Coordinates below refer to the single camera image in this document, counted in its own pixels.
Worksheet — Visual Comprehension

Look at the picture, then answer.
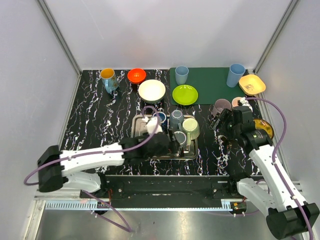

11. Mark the mauve mug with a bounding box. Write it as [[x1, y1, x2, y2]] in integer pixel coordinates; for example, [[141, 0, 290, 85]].
[[211, 98, 232, 120]]

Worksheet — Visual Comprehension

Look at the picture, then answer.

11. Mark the pink mug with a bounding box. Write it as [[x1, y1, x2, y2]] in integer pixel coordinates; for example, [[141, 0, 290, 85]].
[[231, 97, 245, 108]]

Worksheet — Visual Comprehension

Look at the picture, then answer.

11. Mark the dark grey mug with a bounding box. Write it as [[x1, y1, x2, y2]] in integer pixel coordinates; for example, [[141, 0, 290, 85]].
[[174, 131, 187, 158]]

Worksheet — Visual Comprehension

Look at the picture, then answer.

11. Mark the navy blue mug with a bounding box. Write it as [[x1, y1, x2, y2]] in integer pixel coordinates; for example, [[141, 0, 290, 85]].
[[151, 111, 168, 133]]

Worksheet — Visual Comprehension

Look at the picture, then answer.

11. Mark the blue-grey mug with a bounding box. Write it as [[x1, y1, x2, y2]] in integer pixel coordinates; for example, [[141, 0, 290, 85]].
[[169, 109, 184, 132]]

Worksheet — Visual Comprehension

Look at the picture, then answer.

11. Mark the light green mug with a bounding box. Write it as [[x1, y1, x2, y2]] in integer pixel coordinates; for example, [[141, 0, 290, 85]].
[[182, 118, 200, 146]]

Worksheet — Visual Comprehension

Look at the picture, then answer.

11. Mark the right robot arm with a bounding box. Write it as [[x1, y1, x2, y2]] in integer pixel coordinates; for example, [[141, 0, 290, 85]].
[[212, 105, 320, 240]]

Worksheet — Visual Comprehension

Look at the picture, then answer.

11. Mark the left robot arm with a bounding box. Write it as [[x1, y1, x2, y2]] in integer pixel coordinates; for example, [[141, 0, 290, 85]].
[[37, 132, 179, 198]]

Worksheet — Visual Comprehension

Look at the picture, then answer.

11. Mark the blue butterfly mug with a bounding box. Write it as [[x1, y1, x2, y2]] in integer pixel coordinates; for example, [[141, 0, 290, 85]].
[[100, 68, 119, 94]]

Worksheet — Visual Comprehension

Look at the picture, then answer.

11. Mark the black yellow patterned plate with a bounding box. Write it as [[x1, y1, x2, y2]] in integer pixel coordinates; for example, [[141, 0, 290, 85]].
[[253, 118, 275, 139]]

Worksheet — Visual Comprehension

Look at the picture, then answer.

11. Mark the metal tray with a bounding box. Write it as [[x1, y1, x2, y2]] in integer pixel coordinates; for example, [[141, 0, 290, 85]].
[[131, 114, 198, 161]]

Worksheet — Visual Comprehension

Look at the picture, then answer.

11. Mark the dark green mat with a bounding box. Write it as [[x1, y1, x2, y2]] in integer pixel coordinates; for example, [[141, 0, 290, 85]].
[[186, 67, 245, 105]]

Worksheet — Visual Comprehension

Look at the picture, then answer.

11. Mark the yellow square dish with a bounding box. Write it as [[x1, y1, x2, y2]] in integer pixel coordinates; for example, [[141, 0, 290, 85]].
[[238, 74, 266, 96]]

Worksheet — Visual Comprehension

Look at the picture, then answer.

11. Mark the lime green plate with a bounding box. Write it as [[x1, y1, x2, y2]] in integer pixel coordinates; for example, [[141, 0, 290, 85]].
[[172, 84, 199, 106]]

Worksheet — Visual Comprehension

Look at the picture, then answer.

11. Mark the light blue cup right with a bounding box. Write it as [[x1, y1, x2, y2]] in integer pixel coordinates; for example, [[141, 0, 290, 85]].
[[226, 63, 246, 88]]

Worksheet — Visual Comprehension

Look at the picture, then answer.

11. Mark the light blue cup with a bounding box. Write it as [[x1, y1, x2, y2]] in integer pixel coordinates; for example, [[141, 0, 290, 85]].
[[175, 65, 189, 85], [226, 63, 246, 88]]

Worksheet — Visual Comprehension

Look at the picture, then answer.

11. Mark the white grey bowl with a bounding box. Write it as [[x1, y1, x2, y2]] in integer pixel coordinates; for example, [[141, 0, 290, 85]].
[[138, 79, 166, 104]]

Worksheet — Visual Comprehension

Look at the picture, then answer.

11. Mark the light blue cup left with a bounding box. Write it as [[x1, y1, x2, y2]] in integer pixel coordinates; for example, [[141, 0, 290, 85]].
[[175, 65, 189, 85]]

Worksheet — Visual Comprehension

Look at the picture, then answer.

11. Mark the orange bowl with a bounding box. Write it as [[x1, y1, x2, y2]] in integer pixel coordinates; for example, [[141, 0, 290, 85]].
[[127, 68, 147, 84]]

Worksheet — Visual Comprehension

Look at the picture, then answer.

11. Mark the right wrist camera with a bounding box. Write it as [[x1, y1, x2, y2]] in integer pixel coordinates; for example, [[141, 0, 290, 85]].
[[237, 97, 253, 112]]

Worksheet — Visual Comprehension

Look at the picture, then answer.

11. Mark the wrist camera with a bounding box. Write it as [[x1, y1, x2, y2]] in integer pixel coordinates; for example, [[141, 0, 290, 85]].
[[237, 97, 253, 112], [141, 116, 163, 135]]

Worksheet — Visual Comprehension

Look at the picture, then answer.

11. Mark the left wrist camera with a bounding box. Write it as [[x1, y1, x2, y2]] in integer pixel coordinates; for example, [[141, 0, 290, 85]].
[[141, 116, 163, 135]]

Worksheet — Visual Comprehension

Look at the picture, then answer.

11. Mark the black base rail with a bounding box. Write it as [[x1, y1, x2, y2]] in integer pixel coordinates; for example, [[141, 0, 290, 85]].
[[93, 175, 243, 200]]

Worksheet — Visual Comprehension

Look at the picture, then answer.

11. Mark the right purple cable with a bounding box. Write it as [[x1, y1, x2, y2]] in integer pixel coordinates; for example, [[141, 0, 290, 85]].
[[207, 97, 316, 240]]

